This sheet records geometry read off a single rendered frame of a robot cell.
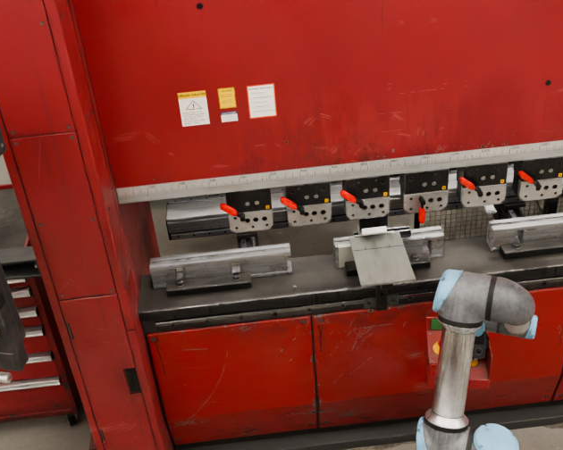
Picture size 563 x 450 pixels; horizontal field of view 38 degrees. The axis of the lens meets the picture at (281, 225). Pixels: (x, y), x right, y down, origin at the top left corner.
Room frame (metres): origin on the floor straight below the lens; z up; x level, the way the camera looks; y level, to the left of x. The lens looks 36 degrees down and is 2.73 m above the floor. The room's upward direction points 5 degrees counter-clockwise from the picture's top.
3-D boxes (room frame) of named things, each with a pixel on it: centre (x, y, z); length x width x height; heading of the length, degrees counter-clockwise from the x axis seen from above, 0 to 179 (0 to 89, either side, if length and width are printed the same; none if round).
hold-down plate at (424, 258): (2.24, -0.36, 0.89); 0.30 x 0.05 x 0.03; 92
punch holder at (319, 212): (2.28, -0.10, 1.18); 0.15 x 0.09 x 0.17; 92
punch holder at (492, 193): (2.31, -0.70, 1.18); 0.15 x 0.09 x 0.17; 92
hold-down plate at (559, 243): (2.26, -0.93, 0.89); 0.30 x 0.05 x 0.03; 92
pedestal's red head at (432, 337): (1.91, -0.55, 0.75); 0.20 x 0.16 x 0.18; 82
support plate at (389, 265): (2.15, -0.33, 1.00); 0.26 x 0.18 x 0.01; 2
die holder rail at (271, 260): (2.28, 0.23, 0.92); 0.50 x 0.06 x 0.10; 92
